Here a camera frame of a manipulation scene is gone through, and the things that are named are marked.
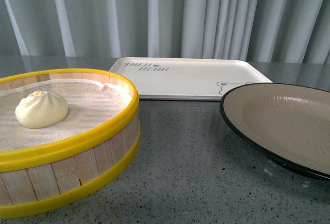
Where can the grey white curtain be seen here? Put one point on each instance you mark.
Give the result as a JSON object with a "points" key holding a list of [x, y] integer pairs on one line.
{"points": [[292, 31]]}

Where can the yellow rimmed bamboo steamer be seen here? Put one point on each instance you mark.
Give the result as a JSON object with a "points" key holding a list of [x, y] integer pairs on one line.
{"points": [[38, 179]]}

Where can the beige plate with black rim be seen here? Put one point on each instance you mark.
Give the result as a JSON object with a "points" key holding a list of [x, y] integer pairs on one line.
{"points": [[289, 123]]}

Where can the white mesh steamer liner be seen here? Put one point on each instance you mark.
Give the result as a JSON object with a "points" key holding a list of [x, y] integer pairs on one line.
{"points": [[90, 105]]}

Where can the white steamed bun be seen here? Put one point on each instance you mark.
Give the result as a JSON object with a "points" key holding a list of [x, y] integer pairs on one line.
{"points": [[41, 109]]}

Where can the cream bear print tray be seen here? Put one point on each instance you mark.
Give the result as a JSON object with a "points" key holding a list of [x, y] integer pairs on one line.
{"points": [[184, 78]]}

